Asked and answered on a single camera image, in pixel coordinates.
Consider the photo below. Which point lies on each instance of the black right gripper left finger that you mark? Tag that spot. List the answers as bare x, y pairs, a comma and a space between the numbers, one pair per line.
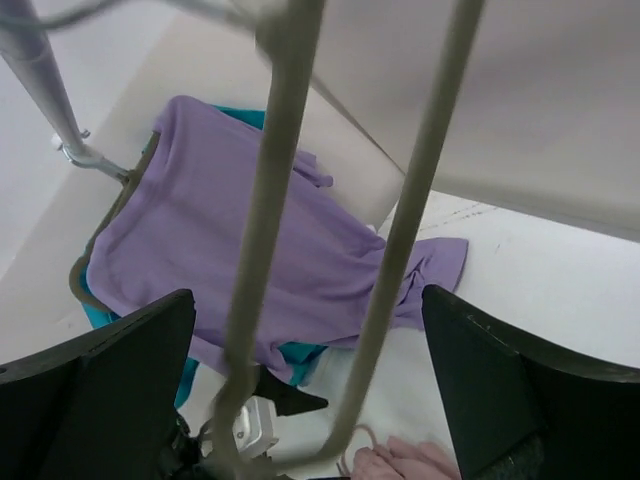
101, 405

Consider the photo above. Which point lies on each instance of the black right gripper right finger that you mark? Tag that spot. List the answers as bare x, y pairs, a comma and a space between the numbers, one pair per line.
521, 407

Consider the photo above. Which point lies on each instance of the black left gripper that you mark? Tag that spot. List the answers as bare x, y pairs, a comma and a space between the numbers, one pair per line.
183, 452

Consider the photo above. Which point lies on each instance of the pink trousers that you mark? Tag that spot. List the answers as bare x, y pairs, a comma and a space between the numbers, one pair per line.
398, 459

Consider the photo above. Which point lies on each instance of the grey clothes hanger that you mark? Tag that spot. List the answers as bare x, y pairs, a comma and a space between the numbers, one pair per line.
290, 37

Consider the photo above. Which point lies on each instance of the grey hanger with purple garment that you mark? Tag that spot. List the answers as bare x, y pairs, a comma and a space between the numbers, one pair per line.
128, 188

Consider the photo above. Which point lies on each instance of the purple hanging garment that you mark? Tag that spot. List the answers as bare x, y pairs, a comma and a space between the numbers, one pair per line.
182, 228

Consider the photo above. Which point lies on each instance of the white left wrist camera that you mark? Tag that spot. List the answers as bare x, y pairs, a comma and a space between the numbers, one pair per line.
252, 430

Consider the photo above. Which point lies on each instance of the silver horizontal rack rail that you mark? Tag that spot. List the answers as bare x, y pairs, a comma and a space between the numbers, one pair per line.
29, 55

